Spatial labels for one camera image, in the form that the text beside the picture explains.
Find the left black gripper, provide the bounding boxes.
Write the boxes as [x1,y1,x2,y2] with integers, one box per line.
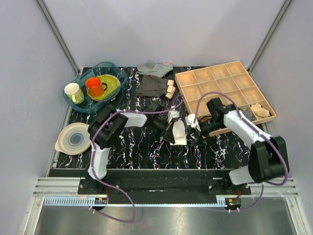
[152,117,175,144]

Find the white underwear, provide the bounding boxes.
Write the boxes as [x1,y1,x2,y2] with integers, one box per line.
[170,120,187,145]

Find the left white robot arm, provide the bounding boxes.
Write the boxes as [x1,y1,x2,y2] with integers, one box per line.
[86,102,175,194]

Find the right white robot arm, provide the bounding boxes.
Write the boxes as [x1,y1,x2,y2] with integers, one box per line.
[186,98,290,194]

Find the rolled tan underwear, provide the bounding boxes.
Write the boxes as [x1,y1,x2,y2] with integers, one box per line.
[200,116,211,122]

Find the dark grey underwear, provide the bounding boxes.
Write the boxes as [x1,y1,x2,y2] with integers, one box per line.
[135,75,176,99]

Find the rolled striped underwear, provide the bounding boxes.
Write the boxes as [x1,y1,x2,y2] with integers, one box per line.
[241,109,256,121]

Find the rolled beige underwear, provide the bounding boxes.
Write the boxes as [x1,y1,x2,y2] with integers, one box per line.
[250,103,270,118]

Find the striped grey underwear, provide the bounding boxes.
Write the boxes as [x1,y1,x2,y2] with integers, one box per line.
[137,61,174,78]

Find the wooden compartment tray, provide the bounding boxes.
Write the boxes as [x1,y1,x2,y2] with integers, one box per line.
[175,61,277,125]

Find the yellow-green dotted plate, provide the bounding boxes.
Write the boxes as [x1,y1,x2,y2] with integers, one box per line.
[86,74,120,101]

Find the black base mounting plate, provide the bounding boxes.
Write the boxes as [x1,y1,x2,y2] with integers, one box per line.
[77,168,251,196]

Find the orange mug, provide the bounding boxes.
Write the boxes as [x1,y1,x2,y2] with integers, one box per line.
[85,77,107,96]

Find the cream stacked bowls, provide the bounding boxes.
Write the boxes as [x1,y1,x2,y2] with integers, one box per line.
[54,122,91,155]

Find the cream yellow mug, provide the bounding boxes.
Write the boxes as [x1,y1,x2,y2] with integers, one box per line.
[64,83,85,104]

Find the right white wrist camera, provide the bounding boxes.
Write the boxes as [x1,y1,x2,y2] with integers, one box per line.
[185,114,201,133]

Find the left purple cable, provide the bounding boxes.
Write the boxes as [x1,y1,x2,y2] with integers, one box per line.
[89,94,184,223]

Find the purple cable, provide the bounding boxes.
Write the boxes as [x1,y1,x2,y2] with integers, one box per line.
[194,92,291,212]
[89,94,184,223]

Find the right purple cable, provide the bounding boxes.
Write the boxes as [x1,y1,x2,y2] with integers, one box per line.
[194,92,291,212]

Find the aluminium front rail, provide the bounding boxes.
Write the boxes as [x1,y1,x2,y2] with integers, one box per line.
[33,177,298,197]

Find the right aluminium frame post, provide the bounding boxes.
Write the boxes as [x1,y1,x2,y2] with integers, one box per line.
[247,0,293,75]

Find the aluminium frame post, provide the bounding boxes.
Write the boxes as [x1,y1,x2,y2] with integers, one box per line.
[35,0,80,76]
[247,0,293,75]

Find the left aluminium frame post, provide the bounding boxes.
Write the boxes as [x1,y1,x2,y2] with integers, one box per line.
[35,0,80,76]

